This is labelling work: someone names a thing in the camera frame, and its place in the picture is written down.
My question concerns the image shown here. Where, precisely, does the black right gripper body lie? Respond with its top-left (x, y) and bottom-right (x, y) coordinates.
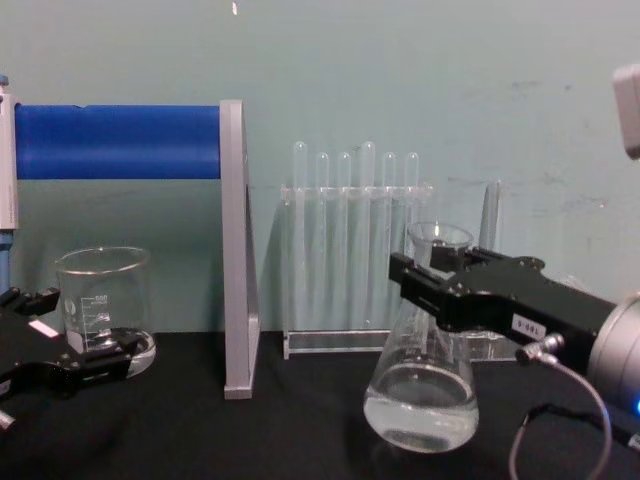
top-left (448, 253), bottom-right (620, 375)

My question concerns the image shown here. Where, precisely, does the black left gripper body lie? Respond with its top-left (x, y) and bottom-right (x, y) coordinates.
top-left (0, 310), bottom-right (77, 380)

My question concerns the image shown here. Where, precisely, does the clear glass conical flask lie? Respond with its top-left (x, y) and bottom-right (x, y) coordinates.
top-left (363, 220), bottom-right (480, 441)

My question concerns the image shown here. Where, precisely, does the clear pointed tube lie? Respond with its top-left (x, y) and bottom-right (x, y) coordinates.
top-left (480, 180), bottom-right (503, 252)

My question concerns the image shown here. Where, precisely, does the clear glass beaker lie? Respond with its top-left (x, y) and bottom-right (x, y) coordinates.
top-left (53, 245), bottom-right (158, 380)

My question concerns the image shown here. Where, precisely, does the clear acrylic test tube rack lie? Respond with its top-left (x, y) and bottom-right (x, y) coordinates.
top-left (279, 183), bottom-right (522, 363)

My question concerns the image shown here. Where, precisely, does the clear liquid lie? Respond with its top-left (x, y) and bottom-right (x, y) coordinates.
top-left (364, 367), bottom-right (479, 440)

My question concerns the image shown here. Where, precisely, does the wide clear glass test tube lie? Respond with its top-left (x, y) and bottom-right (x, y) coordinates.
top-left (360, 140), bottom-right (378, 329)

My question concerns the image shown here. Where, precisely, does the grey stand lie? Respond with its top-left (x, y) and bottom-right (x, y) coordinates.
top-left (218, 98), bottom-right (262, 402)

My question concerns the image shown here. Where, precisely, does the black table cloth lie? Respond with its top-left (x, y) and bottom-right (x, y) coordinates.
top-left (0, 327), bottom-right (640, 480)

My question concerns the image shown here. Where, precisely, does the right wrist grey cable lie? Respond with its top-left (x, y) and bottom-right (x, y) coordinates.
top-left (506, 333), bottom-right (615, 480)

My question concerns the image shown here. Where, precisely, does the thin black cable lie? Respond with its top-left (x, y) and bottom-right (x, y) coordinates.
top-left (517, 405), bottom-right (640, 437)

